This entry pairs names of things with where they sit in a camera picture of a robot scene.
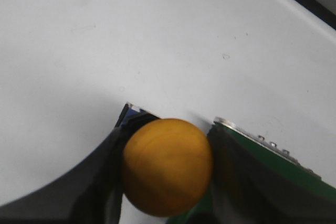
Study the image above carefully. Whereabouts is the aluminium conveyor frame rail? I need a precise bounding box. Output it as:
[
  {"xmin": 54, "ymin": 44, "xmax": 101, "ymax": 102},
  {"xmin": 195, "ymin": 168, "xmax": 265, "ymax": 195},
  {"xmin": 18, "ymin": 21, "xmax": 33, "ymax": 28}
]
[{"xmin": 214, "ymin": 117, "xmax": 321, "ymax": 180}]

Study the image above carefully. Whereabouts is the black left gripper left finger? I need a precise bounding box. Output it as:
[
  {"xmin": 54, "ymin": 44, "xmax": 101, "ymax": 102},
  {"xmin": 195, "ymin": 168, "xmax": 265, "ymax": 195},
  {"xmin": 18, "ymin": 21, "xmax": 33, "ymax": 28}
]
[{"xmin": 0, "ymin": 126, "xmax": 129, "ymax": 224}]

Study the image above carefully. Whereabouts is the green conveyor belt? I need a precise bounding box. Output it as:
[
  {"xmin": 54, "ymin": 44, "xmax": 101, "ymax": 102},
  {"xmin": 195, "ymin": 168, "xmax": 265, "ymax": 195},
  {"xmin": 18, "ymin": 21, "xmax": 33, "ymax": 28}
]
[{"xmin": 167, "ymin": 126, "xmax": 336, "ymax": 224}]

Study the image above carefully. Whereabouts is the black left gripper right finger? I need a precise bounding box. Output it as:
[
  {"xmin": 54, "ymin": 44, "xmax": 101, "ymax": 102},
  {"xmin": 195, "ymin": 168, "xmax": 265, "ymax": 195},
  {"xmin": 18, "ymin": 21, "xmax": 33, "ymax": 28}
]
[{"xmin": 206, "ymin": 124, "xmax": 336, "ymax": 224}]

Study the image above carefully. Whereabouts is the yellow mushroom push button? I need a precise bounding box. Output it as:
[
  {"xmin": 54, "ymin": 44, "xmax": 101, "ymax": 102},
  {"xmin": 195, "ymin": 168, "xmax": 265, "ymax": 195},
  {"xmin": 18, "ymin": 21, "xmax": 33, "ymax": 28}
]
[{"xmin": 116, "ymin": 103, "xmax": 213, "ymax": 217}]

